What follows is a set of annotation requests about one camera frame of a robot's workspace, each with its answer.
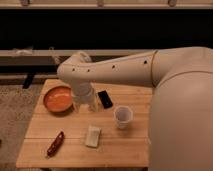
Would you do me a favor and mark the clear plastic cup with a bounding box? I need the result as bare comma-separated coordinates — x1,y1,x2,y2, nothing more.
114,106,133,129

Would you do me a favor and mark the black phone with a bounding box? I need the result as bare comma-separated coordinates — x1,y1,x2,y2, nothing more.
98,91,113,109

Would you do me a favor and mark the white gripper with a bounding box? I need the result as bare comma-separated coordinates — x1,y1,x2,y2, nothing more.
71,83,99,112

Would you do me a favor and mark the white sponge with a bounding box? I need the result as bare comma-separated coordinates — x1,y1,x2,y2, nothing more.
85,126,101,148

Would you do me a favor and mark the red pocket knife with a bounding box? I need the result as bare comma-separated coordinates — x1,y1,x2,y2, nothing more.
46,131,65,157

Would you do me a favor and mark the orange bowl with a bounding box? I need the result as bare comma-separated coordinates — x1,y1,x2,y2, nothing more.
43,86,73,113

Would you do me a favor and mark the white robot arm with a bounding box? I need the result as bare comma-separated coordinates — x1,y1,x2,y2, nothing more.
57,47,213,171

